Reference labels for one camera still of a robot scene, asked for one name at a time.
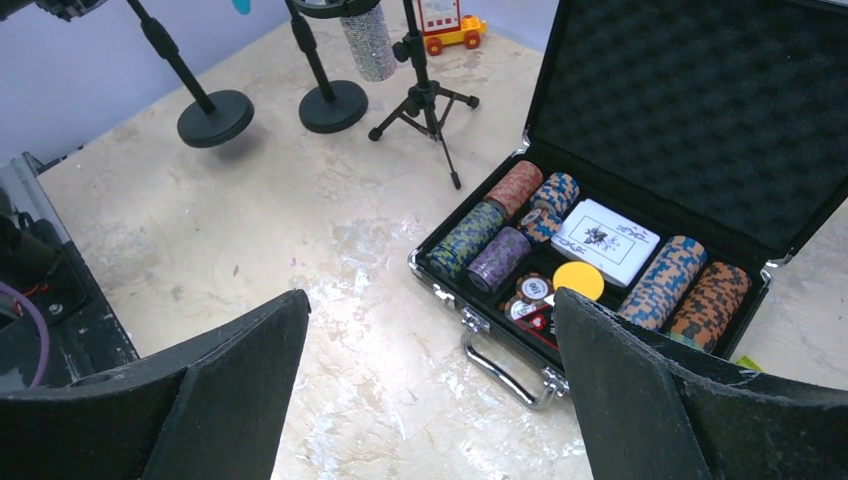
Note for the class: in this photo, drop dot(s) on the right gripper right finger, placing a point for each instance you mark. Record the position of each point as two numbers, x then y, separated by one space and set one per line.
651 408

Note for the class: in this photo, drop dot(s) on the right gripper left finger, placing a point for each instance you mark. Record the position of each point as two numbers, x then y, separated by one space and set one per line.
210 407

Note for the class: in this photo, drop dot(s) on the clip microphone stand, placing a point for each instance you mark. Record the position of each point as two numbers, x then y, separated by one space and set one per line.
213 118
332 106

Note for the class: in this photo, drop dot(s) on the tripod shock mount stand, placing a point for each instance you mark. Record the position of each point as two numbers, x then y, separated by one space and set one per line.
427 104

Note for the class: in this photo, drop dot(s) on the silver glitter microphone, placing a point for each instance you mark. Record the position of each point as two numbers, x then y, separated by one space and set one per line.
367 35

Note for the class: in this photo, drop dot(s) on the blue toy microphone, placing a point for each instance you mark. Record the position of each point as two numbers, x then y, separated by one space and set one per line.
243 7

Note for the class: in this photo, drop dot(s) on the green toy block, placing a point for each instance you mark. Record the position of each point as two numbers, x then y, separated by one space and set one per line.
747 363

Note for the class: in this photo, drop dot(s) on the yellow poker chip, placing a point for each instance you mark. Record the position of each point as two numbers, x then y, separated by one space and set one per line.
580 277

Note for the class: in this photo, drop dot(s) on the white card deck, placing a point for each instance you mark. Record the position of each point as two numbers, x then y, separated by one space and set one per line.
615 245

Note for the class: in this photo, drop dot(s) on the black poker chip case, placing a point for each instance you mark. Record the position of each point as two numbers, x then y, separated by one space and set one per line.
721 121

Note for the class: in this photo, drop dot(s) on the red yellow toy block car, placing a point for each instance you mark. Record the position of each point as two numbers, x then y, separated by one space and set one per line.
443 24

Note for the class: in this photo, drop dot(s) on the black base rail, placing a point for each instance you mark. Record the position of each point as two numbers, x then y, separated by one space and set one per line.
57 326

